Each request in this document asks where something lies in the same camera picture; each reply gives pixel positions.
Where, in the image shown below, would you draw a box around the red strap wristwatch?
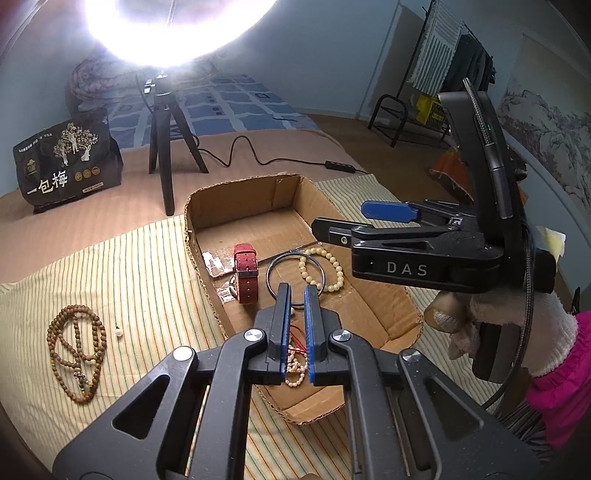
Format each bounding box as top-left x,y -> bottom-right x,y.
229,244 -> 260,305

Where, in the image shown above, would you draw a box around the thin silver bangle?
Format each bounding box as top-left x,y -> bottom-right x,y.
265,251 -> 329,309

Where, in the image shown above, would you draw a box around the braided grey cable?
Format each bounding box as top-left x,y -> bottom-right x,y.
464,78 -> 539,409

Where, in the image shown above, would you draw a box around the landscape wall poster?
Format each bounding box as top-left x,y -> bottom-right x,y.
501,34 -> 591,208

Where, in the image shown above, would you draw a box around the dark hanging clothes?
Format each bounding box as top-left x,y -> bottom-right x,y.
443,32 -> 497,93

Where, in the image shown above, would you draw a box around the rolled patterned quilt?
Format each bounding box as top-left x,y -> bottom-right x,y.
67,58 -> 153,112

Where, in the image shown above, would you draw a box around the black clothes rack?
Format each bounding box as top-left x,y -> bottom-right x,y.
368,0 -> 497,148

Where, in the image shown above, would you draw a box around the black power cable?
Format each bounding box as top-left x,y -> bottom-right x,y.
187,134 -> 328,167

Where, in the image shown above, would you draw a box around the black tripod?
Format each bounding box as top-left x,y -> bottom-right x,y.
143,69 -> 209,217

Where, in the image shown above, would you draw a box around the grey striped clothing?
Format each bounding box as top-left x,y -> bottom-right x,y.
499,401 -> 561,467

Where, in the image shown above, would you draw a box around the long wooden bead necklace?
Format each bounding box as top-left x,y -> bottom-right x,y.
46,304 -> 108,406

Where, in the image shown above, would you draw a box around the yellow striped cloth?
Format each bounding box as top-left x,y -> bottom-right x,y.
0,173 -> 462,480

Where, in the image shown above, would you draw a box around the white ring light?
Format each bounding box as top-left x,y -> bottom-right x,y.
81,0 -> 282,68

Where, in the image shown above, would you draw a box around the black snack bag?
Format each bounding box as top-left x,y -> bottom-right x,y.
13,108 -> 123,214

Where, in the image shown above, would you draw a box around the yellow box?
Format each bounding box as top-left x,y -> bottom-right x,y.
416,92 -> 446,125

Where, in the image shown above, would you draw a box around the brown bed sheet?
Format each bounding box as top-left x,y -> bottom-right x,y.
0,122 -> 370,287

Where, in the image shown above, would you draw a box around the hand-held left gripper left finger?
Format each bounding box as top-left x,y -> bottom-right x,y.
53,282 -> 293,480

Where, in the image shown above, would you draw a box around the yellow bead bracelet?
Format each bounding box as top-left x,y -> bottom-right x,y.
299,247 -> 345,293

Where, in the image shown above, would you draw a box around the blue checked blanket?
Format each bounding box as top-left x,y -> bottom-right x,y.
99,74 -> 324,151

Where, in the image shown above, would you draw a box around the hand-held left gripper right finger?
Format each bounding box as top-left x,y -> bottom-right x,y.
304,285 -> 543,480

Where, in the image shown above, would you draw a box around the striped hanging towel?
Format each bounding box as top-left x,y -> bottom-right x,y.
411,4 -> 462,93

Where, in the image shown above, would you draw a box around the person's right hand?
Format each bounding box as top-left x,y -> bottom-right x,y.
425,291 -> 580,377

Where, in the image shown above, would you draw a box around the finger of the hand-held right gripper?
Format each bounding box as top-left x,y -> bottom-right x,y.
311,217 -> 384,250
361,199 -> 467,227

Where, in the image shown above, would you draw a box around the white bead bracelet red string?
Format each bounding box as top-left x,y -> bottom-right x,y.
284,318 -> 309,387

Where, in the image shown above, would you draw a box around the cardboard box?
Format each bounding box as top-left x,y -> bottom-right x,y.
185,173 -> 424,425

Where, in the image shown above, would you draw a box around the person's right forearm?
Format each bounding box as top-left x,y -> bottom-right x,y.
526,311 -> 591,450

